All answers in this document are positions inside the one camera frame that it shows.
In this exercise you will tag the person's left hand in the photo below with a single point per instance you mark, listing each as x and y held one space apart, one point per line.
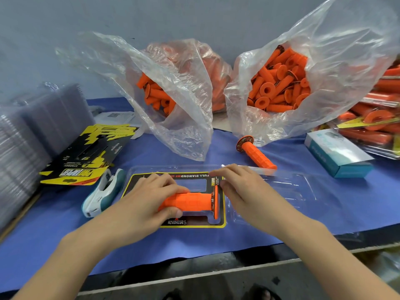
134 212

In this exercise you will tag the person's right hand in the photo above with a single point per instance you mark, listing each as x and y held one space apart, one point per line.
262 200

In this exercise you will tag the yellow black backing card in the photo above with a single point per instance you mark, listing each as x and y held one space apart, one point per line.
134 181

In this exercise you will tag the teal hand stapler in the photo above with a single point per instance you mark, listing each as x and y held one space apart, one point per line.
100 196

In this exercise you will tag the stack of clear blister shells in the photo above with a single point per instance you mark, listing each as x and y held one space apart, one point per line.
31 140

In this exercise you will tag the person's left foot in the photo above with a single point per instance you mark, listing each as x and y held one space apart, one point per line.
172 295

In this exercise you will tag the person's foot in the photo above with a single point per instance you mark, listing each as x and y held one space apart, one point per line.
262 293
172 295

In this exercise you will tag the person's right foot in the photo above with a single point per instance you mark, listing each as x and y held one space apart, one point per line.
262 293

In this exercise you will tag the stack of yellow black cards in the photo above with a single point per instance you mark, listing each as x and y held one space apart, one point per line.
87 153

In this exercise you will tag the teal white cardboard box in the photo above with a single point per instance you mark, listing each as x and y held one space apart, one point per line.
337 153

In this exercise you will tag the white printed paper sheet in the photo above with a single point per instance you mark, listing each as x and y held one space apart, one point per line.
112 116

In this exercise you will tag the large clear plastic bag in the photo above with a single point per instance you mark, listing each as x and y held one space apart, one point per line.
356 34

